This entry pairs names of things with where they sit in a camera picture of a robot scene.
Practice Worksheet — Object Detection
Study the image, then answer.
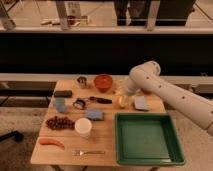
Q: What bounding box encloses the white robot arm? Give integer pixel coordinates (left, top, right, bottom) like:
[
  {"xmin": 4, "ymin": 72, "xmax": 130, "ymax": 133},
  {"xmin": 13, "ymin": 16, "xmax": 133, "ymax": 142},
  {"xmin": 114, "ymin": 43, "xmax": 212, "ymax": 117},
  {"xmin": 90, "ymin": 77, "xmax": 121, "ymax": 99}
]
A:
[{"xmin": 122, "ymin": 61, "xmax": 213, "ymax": 136}]

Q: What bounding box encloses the green plastic tray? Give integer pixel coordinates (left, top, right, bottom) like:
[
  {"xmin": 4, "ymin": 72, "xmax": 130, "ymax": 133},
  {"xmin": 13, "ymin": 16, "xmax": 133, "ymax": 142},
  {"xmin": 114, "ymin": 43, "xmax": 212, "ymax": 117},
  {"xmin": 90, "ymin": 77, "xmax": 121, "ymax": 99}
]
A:
[{"xmin": 115, "ymin": 113, "xmax": 185, "ymax": 166}]

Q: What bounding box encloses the small black tin can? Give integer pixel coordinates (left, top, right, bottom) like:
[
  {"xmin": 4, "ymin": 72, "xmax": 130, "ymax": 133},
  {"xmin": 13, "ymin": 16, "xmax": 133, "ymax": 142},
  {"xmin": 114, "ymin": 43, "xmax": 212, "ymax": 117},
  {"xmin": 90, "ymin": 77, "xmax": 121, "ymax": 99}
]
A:
[{"xmin": 73, "ymin": 98, "xmax": 86, "ymax": 110}]

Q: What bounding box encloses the white paper cup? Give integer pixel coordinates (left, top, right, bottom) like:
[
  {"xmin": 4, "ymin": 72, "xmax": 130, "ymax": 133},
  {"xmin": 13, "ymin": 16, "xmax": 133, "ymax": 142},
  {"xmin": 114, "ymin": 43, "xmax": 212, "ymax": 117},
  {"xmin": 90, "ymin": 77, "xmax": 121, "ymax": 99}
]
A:
[{"xmin": 75, "ymin": 118, "xmax": 92, "ymax": 138}]

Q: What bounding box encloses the orange carrot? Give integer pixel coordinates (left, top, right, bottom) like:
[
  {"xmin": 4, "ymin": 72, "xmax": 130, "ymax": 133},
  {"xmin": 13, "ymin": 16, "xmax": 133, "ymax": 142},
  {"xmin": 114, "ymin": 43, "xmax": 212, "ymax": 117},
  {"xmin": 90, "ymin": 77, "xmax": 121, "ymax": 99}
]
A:
[{"xmin": 38, "ymin": 138, "xmax": 65, "ymax": 150}]

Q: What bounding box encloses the metal fork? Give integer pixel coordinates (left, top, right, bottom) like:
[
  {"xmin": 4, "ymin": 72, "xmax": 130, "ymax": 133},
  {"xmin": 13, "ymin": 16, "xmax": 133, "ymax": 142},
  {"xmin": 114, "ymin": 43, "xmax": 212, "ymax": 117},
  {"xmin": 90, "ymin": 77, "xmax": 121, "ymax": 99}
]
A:
[{"xmin": 73, "ymin": 150, "xmax": 105, "ymax": 156}]

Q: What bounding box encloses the orange apple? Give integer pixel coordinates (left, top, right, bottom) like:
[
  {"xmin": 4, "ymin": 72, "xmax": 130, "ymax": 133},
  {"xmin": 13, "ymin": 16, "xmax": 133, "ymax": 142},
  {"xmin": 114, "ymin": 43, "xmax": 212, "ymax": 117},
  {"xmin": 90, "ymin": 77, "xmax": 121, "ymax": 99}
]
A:
[{"xmin": 118, "ymin": 96, "xmax": 131, "ymax": 109}]

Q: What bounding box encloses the black handled tool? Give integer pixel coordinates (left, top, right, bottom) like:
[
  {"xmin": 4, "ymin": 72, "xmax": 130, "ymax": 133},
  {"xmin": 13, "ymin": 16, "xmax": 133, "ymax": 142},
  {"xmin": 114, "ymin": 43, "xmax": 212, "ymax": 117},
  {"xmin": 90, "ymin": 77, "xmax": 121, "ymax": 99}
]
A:
[{"xmin": 89, "ymin": 96, "xmax": 112, "ymax": 104}]

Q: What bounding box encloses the wooden table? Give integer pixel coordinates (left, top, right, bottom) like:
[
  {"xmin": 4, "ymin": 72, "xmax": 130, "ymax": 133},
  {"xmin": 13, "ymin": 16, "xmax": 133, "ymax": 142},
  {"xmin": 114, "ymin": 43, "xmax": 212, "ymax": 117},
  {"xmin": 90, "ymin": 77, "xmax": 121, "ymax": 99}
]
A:
[{"xmin": 30, "ymin": 79, "xmax": 187, "ymax": 168}]

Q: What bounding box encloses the black rectangular block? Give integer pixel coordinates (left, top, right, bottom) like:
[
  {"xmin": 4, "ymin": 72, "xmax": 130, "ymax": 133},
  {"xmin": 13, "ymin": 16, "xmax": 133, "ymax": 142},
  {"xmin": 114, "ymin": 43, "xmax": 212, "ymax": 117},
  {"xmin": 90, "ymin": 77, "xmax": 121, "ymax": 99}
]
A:
[{"xmin": 53, "ymin": 90, "xmax": 73, "ymax": 98}]

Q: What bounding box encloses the grey blue sponge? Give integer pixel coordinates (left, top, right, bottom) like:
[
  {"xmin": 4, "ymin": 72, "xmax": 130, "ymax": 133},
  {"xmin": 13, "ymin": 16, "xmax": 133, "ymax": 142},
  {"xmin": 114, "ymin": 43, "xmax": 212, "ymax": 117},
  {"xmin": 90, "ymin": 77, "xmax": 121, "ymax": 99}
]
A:
[{"xmin": 134, "ymin": 96, "xmax": 148, "ymax": 111}]

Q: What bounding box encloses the bunch of red grapes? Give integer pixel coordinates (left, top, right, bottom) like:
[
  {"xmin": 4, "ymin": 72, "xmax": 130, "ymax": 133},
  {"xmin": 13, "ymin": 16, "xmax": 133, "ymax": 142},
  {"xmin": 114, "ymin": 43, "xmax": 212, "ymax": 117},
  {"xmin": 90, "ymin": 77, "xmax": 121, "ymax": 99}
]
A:
[{"xmin": 46, "ymin": 116, "xmax": 75, "ymax": 130}]

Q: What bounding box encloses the light blue cup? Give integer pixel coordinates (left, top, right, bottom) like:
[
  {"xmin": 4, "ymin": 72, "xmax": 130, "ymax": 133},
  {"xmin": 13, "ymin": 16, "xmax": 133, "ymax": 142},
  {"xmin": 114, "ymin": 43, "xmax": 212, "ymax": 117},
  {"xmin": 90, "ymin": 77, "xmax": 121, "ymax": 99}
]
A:
[{"xmin": 53, "ymin": 98, "xmax": 67, "ymax": 113}]

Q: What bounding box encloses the blue cloth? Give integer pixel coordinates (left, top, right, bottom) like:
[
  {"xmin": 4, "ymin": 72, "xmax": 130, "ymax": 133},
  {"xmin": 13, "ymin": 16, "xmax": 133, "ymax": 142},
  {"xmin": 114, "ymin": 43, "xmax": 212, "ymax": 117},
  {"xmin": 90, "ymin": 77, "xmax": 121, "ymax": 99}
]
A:
[{"xmin": 85, "ymin": 109, "xmax": 104, "ymax": 121}]

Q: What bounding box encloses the red bowl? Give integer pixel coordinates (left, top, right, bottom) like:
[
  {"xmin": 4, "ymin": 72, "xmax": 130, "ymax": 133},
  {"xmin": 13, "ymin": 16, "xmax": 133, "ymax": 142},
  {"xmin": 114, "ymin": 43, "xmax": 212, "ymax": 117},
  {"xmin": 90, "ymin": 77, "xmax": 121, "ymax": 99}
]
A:
[{"xmin": 94, "ymin": 74, "xmax": 113, "ymax": 93}]

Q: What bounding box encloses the small metal cup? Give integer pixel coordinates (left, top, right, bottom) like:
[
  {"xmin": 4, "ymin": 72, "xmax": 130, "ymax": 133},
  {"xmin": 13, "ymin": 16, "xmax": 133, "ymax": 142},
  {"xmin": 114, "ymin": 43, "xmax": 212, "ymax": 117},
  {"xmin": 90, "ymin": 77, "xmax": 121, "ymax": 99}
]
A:
[{"xmin": 77, "ymin": 76, "xmax": 87, "ymax": 89}]

